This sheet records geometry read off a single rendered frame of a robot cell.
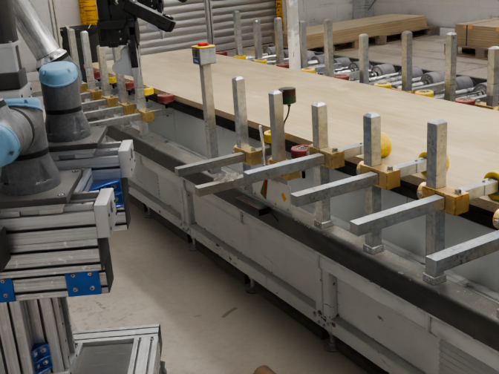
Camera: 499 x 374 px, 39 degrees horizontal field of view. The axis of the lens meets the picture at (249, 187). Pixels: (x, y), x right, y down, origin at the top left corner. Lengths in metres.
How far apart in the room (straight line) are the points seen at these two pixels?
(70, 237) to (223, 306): 1.59
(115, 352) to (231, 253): 0.99
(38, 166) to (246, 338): 1.52
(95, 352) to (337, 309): 0.94
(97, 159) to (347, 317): 1.16
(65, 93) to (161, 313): 1.40
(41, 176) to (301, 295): 1.51
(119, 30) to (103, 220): 0.51
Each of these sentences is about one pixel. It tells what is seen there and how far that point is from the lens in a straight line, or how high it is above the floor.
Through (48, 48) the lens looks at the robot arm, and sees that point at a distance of 2.43.
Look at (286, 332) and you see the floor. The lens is 3.12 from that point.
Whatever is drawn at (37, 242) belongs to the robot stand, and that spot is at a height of 0.91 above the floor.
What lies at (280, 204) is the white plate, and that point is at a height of 0.72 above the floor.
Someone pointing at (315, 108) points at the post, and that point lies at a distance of 2.20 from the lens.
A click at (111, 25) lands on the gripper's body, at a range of 1.58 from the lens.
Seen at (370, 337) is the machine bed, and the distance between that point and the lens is 2.76.
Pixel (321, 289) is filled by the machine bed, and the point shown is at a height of 0.28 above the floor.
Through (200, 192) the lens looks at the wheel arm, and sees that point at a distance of 2.29.
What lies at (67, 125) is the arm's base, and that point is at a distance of 2.31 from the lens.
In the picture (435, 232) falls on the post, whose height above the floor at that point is 0.85.
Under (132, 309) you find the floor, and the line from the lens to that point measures 3.43.
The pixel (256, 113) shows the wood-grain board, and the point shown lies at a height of 0.90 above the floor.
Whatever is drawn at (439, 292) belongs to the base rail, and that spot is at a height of 0.70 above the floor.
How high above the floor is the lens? 1.60
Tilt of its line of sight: 19 degrees down
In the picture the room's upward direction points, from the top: 4 degrees counter-clockwise
